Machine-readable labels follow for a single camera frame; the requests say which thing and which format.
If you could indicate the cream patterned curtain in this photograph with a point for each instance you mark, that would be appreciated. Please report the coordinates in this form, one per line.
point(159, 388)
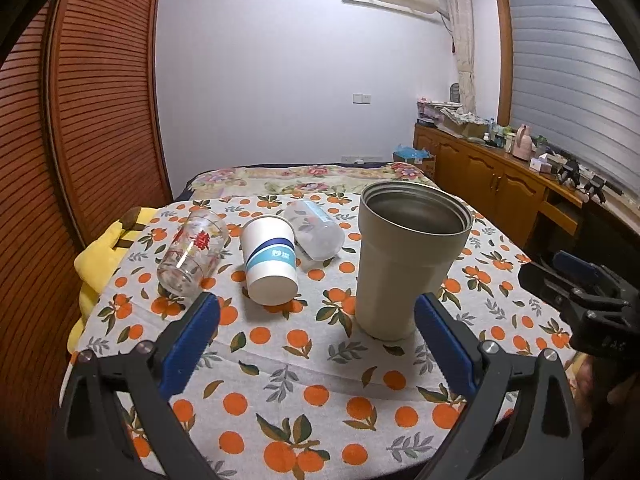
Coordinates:
point(462, 45)

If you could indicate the black clamp tool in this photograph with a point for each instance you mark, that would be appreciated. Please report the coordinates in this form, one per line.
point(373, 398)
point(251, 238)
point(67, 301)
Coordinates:
point(582, 177)

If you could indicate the white wall switch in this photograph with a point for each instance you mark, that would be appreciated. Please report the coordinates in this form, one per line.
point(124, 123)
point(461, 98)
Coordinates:
point(361, 99)

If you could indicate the stack of pink boxes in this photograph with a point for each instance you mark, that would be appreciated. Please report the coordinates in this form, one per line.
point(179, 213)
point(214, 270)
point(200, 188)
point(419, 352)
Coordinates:
point(429, 112)

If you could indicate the cardboard box with papers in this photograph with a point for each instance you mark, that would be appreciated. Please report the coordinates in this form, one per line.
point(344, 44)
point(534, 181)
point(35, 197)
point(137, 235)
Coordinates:
point(465, 121)

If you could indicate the clear glass cup red print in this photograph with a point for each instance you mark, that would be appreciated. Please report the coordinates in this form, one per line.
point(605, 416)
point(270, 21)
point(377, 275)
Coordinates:
point(192, 252)

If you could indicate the white paper cup blue stripe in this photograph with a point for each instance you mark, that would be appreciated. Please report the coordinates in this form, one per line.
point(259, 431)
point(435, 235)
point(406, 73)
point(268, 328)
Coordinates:
point(270, 260)

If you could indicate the white tissue box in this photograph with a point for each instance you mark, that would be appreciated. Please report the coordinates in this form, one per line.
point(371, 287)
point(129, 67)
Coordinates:
point(540, 165)

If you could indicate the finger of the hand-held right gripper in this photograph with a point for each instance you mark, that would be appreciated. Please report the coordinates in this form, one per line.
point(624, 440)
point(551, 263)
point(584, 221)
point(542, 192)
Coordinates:
point(575, 263)
point(547, 282)

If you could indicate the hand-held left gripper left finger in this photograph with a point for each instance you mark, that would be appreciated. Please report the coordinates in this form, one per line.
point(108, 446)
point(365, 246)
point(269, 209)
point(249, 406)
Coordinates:
point(192, 340)

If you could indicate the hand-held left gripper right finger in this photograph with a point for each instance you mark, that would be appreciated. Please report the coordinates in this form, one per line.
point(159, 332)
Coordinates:
point(445, 340)

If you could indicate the floral bed blanket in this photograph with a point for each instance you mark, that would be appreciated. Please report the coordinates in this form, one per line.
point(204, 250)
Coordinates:
point(300, 176)

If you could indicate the brown louvered wardrobe door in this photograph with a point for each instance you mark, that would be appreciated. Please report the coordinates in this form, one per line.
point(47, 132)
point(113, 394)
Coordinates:
point(30, 220)
point(110, 100)

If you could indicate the green lidded bottle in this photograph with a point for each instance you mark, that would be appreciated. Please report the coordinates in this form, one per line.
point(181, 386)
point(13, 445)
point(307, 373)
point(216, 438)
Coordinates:
point(541, 145)

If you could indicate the yellow plush toy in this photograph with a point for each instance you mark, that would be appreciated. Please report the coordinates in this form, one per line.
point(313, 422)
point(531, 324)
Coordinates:
point(100, 262)

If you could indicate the box with blue bag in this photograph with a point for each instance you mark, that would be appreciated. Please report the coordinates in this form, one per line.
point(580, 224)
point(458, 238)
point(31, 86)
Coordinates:
point(415, 157)

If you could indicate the frosted plastic cup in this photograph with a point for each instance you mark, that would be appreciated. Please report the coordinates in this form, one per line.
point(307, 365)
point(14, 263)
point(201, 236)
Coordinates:
point(312, 232)

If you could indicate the orange fruit print tablecloth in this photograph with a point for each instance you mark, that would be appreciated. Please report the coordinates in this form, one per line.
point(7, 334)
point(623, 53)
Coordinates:
point(310, 370)

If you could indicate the grey window blind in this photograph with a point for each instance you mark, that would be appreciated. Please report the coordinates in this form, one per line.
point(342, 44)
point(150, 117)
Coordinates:
point(575, 85)

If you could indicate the pink thermos jug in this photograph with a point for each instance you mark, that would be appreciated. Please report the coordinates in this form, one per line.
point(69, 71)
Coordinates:
point(523, 142)

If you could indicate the small grey fan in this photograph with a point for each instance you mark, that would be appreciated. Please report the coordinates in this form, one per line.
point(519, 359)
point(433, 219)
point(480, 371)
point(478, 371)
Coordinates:
point(455, 92)

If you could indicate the beige steel tumbler cup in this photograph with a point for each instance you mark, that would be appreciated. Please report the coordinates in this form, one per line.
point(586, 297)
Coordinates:
point(407, 265)

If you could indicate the white wall socket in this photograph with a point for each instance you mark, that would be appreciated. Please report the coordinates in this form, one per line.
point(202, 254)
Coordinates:
point(352, 158)

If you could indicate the wooden window frame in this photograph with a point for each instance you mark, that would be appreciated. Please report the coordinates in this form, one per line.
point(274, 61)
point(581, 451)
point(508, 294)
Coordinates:
point(502, 50)

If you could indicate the long wooden cabinet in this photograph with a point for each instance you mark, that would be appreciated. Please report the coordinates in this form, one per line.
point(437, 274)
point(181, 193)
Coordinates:
point(490, 180)

